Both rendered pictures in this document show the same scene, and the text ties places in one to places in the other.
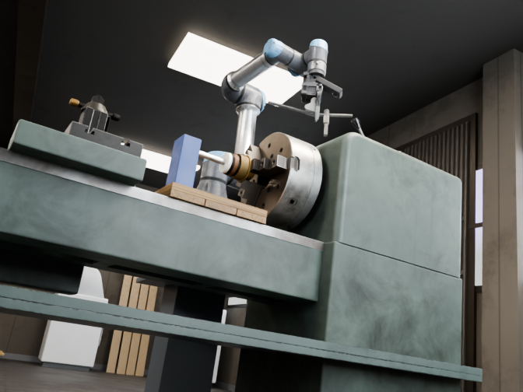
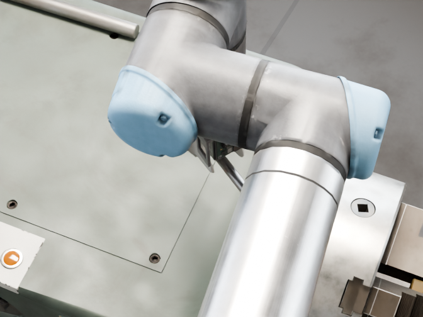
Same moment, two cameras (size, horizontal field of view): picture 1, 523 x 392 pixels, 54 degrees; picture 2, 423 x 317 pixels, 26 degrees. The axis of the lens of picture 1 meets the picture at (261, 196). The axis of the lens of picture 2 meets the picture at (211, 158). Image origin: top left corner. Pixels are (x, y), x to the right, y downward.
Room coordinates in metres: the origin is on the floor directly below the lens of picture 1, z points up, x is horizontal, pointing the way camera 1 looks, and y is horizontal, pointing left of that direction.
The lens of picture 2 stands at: (2.15, 0.30, 2.31)
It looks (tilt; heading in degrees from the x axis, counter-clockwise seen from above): 58 degrees down; 232
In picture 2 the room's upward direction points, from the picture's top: straight up
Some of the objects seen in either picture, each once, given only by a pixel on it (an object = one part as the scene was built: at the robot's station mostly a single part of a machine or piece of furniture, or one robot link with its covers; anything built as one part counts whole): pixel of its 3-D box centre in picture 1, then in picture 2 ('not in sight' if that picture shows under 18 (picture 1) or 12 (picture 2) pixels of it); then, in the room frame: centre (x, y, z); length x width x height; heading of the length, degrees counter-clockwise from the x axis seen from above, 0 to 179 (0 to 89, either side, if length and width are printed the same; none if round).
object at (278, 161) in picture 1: (273, 166); (406, 238); (1.53, -0.02, 1.09); 0.12 x 0.11 x 0.05; 30
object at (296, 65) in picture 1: (298, 63); (186, 87); (1.89, -0.08, 1.70); 0.11 x 0.11 x 0.08; 34
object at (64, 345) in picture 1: (77, 315); not in sight; (7.84, 2.44, 0.74); 0.74 x 0.63 x 1.48; 114
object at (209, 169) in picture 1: (217, 167); not in sight; (2.11, 0.21, 1.27); 0.13 x 0.12 x 0.14; 124
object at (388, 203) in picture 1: (359, 216); (89, 201); (1.87, -0.38, 1.06); 0.59 x 0.48 x 0.39; 120
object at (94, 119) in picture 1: (92, 130); not in sight; (1.41, 0.53, 1.07); 0.07 x 0.07 x 0.10; 30
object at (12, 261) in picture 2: not in sight; (11, 258); (2.04, -0.27, 1.25); 0.02 x 0.02 x 0.01
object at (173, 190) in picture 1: (194, 214); not in sight; (1.51, 0.20, 0.88); 0.36 x 0.30 x 0.04; 30
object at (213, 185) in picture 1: (211, 191); not in sight; (2.11, 0.22, 1.15); 0.15 x 0.15 x 0.10
